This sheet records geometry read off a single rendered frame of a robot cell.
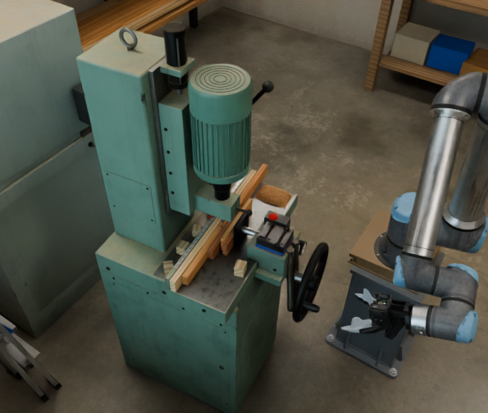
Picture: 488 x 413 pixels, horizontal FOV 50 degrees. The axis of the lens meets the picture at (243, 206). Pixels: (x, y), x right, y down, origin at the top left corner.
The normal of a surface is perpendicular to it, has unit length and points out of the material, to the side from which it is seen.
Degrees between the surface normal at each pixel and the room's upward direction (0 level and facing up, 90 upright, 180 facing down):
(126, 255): 0
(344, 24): 90
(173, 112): 90
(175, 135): 90
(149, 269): 0
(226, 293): 0
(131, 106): 90
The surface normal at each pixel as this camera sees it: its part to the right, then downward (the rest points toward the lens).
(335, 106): 0.02, -0.72
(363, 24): -0.55, 0.58
